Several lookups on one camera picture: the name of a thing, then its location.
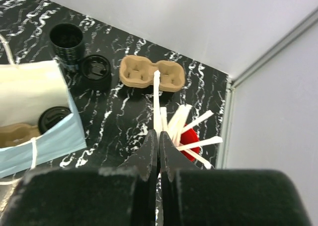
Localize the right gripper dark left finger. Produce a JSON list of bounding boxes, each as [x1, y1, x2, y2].
[[7, 130, 158, 226]]

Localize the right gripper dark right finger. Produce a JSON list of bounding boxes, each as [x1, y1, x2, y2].
[[159, 132, 311, 226]]

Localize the black cup lid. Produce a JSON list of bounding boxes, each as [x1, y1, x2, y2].
[[38, 106, 71, 134]]

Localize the white straw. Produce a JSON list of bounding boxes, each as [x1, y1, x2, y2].
[[160, 107, 168, 132], [177, 136, 223, 151], [185, 150, 212, 169], [154, 70, 161, 135], [168, 104, 192, 144], [181, 110, 214, 134]]

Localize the brown cardboard cup carrier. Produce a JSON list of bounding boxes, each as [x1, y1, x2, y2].
[[0, 123, 41, 148]]

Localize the light blue paper bag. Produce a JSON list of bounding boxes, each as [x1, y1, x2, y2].
[[0, 34, 87, 186]]

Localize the black coffee cup with lid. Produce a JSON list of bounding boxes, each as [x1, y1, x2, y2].
[[79, 54, 112, 91]]

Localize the red plastic cup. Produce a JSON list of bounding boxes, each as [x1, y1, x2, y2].
[[179, 128, 201, 162]]

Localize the aluminium frame post right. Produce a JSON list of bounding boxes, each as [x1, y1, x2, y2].
[[215, 8, 318, 169]]

